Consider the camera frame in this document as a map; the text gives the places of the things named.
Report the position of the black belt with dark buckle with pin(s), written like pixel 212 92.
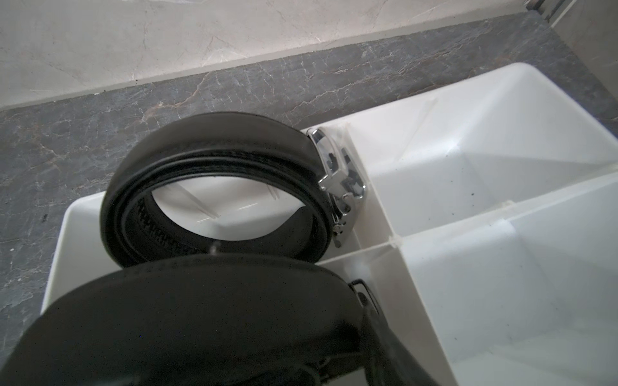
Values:
pixel 198 320

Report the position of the black belt with silver buckle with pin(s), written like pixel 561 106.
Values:
pixel 314 167

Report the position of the white compartment storage tray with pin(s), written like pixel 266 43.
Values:
pixel 487 239

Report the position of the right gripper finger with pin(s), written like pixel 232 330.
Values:
pixel 385 359

